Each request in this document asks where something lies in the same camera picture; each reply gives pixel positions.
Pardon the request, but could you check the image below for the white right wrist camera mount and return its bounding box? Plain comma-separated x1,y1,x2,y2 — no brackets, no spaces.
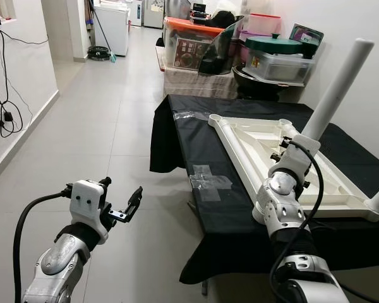
275,134,322,184

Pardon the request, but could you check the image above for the clear plastic storage bin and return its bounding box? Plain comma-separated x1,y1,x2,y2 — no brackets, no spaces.
248,52,316,83

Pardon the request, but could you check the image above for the orange lid storage box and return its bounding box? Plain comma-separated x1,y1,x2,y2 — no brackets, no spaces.
163,16,225,70

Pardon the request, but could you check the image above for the patterned cloth covered table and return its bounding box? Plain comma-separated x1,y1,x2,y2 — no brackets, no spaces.
158,66,241,100

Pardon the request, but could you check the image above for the black tablecloth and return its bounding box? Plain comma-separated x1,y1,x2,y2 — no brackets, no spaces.
150,93,379,285

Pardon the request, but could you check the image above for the black coiled hose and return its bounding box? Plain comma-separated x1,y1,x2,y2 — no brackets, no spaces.
87,45,111,61

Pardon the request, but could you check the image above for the black wok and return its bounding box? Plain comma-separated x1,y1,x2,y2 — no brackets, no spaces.
232,63,291,98

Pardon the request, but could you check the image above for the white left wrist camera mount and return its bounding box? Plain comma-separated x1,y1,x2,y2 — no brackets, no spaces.
69,180,109,244

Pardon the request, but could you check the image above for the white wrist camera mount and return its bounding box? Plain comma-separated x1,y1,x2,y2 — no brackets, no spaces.
275,134,322,184
69,180,109,244

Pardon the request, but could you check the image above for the black framed tablet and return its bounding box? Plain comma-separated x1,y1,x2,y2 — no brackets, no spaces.
289,23,324,45

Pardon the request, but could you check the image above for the mop with teal head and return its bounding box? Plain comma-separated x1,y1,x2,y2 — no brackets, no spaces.
88,0,117,62

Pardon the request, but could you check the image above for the pink plastic container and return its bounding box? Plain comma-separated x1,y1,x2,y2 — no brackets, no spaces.
240,13,284,39

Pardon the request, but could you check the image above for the white chest freezer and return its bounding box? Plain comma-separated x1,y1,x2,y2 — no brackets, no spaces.
93,3,132,56

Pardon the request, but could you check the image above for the dark green pot lid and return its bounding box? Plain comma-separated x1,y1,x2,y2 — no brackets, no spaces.
245,35,320,54

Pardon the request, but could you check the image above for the white plastic children table top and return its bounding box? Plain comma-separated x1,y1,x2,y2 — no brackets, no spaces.
208,114,379,223

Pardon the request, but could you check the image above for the black wall cable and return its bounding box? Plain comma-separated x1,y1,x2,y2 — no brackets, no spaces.
0,32,23,138
0,28,48,46

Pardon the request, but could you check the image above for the clear tape strip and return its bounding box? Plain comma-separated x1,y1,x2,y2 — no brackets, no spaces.
174,110,212,122

